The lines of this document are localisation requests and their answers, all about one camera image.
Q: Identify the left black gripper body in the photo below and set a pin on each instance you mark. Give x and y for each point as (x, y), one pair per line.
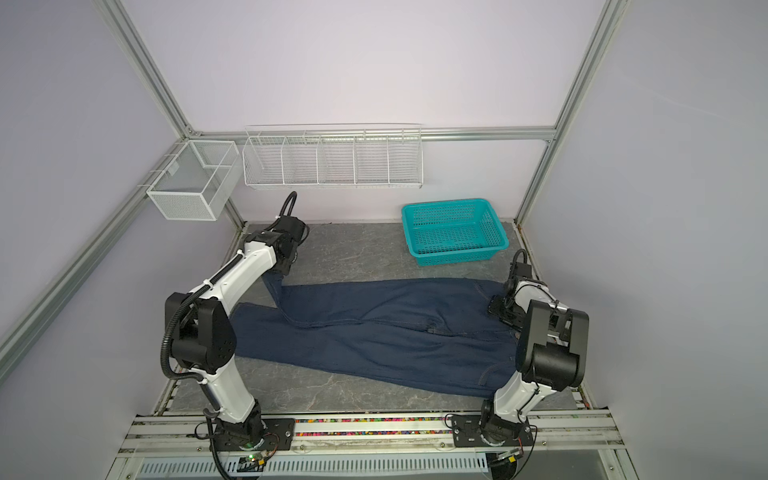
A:
(285, 267)

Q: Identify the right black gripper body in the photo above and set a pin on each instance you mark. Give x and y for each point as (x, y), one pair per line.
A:
(507, 314)

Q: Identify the dark blue denim trousers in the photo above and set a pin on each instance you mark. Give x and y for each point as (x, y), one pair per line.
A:
(432, 334)

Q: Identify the teal plastic basket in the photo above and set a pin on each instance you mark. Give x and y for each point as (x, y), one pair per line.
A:
(455, 231)

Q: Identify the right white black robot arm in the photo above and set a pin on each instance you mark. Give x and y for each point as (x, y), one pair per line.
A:
(550, 356)

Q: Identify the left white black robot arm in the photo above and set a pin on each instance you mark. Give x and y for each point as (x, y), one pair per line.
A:
(199, 340)

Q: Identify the long white wire wall basket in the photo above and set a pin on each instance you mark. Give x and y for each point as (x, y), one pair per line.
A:
(349, 162)

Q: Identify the small white mesh wall basket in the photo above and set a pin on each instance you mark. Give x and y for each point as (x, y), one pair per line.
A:
(198, 181)

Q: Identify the aluminium frame back crossbar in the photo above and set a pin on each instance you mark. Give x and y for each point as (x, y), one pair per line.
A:
(369, 131)

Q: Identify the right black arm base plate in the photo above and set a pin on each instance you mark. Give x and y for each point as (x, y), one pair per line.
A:
(470, 431)

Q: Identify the aluminium front mounting rail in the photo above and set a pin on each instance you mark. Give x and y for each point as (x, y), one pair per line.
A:
(419, 432)

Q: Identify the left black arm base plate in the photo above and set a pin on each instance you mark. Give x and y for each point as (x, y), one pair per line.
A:
(270, 434)

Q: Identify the white slotted cable duct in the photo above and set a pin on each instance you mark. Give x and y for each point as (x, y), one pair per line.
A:
(330, 466)

